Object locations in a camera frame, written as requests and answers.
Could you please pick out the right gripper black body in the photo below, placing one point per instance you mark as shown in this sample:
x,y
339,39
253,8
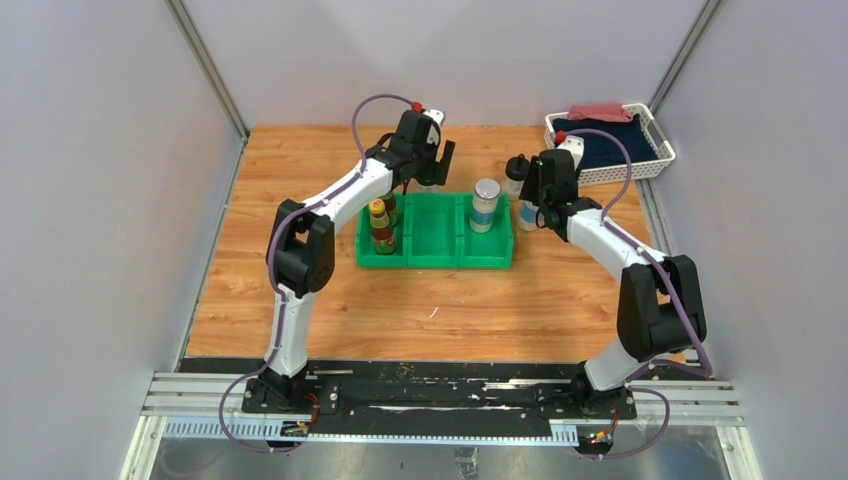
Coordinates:
x,y
533,191

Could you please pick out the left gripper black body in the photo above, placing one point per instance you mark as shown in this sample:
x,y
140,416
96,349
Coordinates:
x,y
424,163

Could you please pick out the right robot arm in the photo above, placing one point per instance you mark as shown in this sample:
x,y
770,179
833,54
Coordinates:
x,y
660,308

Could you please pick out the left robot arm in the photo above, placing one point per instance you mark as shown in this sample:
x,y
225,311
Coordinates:
x,y
301,253

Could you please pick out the right black-spout seasoning jar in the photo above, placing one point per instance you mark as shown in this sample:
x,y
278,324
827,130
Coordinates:
x,y
515,173

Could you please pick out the silver-lid jar in bin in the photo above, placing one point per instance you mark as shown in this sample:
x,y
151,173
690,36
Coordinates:
x,y
484,204

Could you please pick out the green three-compartment plastic bin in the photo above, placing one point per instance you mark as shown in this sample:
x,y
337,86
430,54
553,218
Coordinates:
x,y
434,232

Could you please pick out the pink folded cloth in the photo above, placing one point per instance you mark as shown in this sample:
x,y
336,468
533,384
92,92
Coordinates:
x,y
604,112

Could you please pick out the white perforated plastic basket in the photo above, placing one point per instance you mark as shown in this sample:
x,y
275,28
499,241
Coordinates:
x,y
616,151

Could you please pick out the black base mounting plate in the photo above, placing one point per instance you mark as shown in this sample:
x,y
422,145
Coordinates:
x,y
435,402

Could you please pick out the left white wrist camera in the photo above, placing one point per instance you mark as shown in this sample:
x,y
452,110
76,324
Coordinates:
x,y
437,117

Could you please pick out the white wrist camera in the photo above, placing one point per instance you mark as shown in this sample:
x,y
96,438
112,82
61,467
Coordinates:
x,y
573,144
437,117

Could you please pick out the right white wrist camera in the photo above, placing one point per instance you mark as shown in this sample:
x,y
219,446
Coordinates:
x,y
573,144

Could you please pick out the aluminium rail frame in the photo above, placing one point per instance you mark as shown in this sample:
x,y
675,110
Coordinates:
x,y
178,437

